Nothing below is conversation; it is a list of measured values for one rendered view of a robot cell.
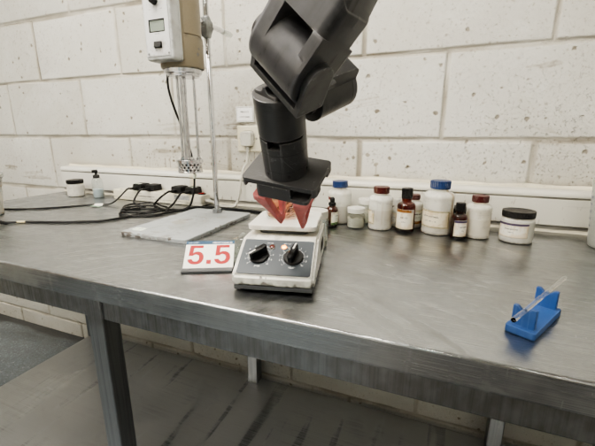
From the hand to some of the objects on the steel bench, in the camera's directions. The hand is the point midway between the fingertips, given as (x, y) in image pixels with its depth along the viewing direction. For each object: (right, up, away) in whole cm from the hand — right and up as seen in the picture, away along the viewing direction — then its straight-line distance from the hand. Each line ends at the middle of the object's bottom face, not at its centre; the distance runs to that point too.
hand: (292, 219), depth 52 cm
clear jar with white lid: (+4, -6, +26) cm, 27 cm away
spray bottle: (-76, +9, +84) cm, 114 cm away
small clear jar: (+16, -2, +41) cm, 44 cm away
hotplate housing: (-2, -9, +13) cm, 16 cm away
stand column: (-23, +3, +54) cm, 59 cm away
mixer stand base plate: (-28, -1, +44) cm, 52 cm away
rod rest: (+32, -14, -6) cm, 35 cm away
